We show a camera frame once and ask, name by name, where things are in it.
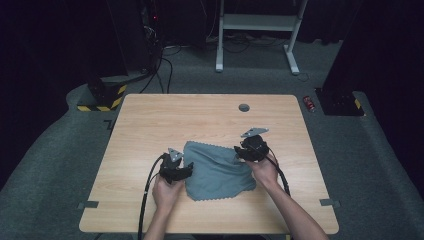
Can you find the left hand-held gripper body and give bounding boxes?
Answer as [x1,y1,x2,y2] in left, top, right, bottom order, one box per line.
[159,147,188,185]

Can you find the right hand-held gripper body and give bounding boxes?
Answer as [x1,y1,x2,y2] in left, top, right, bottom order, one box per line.
[240,127,270,163]

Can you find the grey microfibre cloth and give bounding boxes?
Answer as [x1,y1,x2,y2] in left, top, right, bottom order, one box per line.
[182,140,258,202]

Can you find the person's left hand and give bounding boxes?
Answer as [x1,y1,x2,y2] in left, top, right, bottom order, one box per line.
[152,175,185,214]

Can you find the person's right hand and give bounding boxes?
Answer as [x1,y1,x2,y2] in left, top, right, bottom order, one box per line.
[244,155,280,191]

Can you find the red can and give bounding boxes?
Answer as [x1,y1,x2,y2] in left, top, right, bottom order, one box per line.
[302,95,316,113]

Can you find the grey tape piece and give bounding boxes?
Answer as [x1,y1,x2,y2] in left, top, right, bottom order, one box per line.
[319,198,341,208]
[77,200,100,210]

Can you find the black square stand base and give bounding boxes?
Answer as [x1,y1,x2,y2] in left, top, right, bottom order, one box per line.
[314,87,365,117]

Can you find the black stand with striped base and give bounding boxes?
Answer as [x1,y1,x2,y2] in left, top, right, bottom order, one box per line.
[77,71,128,113]

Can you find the dark equipment with red light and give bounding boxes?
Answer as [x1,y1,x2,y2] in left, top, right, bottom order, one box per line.
[138,0,164,71]

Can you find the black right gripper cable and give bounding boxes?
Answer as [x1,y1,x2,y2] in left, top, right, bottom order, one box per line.
[264,154,292,198]

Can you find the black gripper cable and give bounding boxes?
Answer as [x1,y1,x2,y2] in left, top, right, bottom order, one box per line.
[264,154,292,198]
[137,153,168,240]

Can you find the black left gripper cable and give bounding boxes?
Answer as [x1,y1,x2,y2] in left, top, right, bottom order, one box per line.
[137,153,168,240]

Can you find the black floor cable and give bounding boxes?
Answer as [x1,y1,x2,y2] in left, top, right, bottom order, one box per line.
[162,57,174,94]
[139,46,166,94]

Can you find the white metal desk frame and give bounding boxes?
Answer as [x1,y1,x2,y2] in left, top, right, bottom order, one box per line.
[215,0,309,76]

